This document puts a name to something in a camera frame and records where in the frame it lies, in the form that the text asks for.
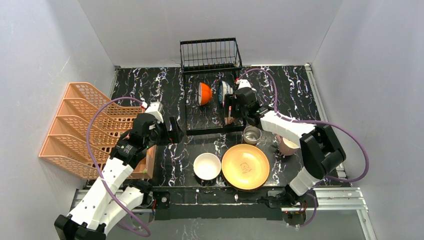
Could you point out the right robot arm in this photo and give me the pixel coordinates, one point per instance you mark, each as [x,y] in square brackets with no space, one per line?
[320,148]

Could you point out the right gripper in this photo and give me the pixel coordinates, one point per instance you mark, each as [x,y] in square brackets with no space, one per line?
[230,109]

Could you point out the yellow plate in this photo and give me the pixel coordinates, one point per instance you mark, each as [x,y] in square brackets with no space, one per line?
[245,167]

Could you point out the pink mug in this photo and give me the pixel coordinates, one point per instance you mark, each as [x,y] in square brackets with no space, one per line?
[286,147]

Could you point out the blue floral bowl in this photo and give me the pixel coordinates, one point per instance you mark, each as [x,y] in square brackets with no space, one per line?
[224,88]

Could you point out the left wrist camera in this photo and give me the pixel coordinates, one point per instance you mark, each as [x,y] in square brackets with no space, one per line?
[156,109]

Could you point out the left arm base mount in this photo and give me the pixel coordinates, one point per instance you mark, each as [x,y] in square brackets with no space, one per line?
[153,198]

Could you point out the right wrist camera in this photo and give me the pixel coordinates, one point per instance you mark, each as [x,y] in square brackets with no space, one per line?
[243,83]

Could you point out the orange glossy bowl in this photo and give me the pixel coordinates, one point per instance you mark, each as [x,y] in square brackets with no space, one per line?
[204,94]

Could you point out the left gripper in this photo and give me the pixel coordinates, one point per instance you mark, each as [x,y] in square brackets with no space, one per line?
[171,131]

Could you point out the stainless steel cup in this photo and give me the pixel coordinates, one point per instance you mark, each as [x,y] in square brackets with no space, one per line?
[251,135]

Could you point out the orange patterned bowl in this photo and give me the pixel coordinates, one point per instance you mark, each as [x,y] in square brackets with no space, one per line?
[229,119]

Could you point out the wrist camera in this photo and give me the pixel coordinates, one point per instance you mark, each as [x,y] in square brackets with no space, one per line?
[156,109]
[243,83]

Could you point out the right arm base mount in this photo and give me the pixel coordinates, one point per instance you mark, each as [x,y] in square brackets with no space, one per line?
[303,208]

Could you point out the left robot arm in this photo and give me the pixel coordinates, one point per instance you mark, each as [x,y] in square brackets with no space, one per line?
[100,209]

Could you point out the black wire dish rack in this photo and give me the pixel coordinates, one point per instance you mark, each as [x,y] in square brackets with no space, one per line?
[208,61]

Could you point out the orange file organizer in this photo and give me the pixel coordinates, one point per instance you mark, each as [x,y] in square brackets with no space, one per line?
[77,141]

